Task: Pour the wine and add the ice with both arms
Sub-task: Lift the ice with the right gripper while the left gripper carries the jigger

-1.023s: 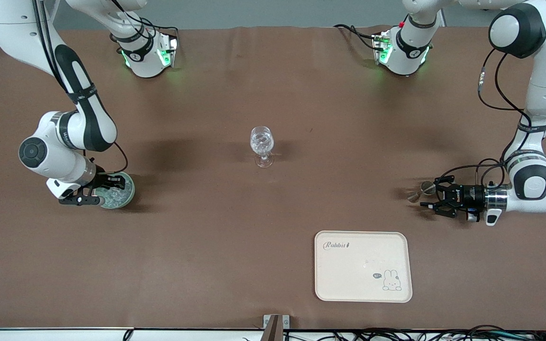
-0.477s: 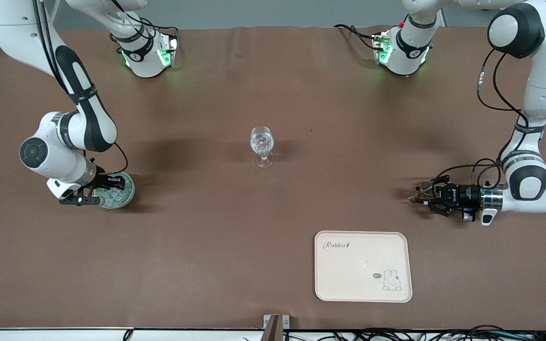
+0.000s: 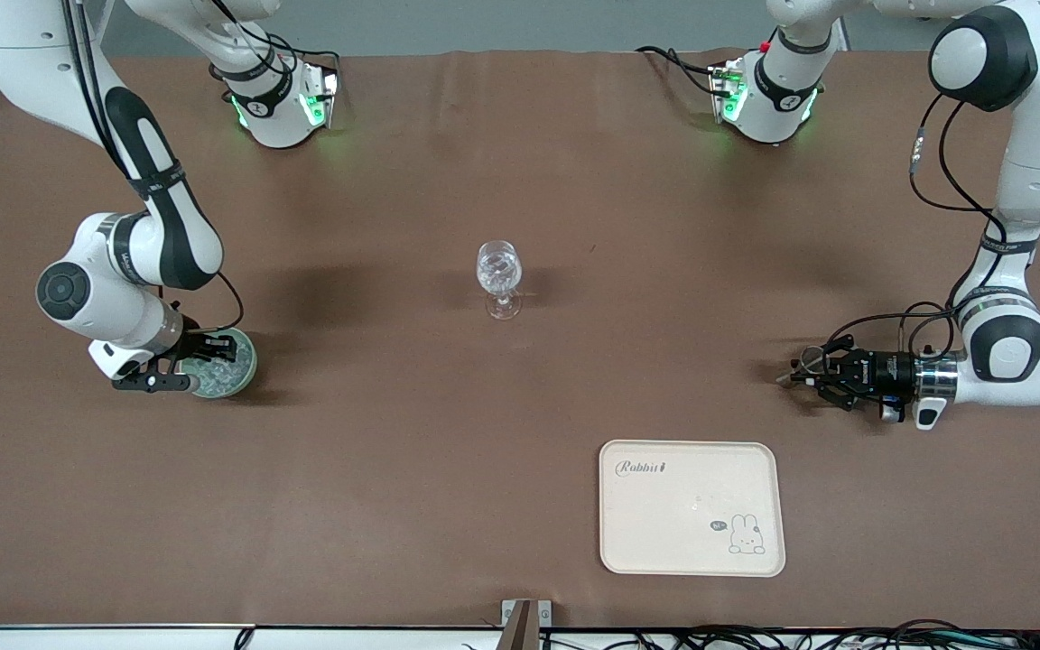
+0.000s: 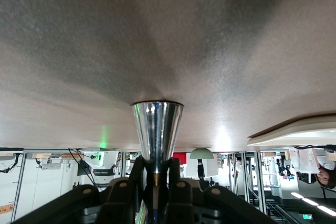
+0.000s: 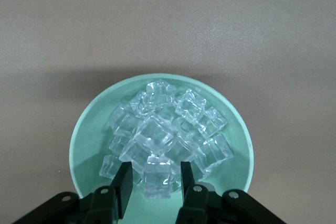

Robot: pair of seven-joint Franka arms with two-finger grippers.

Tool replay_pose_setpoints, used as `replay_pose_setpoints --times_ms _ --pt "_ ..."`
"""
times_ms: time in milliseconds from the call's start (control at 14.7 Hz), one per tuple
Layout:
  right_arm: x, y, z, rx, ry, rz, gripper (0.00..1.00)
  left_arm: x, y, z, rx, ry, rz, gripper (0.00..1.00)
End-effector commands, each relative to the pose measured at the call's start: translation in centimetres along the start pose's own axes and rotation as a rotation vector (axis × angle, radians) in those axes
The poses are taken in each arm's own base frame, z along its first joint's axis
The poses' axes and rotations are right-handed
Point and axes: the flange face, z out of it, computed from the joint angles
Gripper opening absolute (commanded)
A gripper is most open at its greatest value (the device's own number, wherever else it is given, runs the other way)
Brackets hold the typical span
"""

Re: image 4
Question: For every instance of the person in white shirt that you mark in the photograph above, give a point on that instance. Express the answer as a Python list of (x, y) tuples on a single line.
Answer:
[(326, 171)]

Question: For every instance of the cream rabbit print tray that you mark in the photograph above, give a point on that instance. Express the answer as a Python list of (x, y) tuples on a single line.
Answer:
[(302, 134)]

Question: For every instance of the silver metal double jigger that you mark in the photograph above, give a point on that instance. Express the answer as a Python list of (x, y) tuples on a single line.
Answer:
[(157, 129)]

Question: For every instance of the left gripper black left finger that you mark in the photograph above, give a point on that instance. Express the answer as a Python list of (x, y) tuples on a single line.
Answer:
[(123, 197)]

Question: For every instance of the pale green ceramic bowl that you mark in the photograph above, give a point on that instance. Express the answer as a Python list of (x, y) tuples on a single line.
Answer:
[(201, 153)]

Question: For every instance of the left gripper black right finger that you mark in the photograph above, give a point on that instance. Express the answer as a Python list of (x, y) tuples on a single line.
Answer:
[(183, 197)]

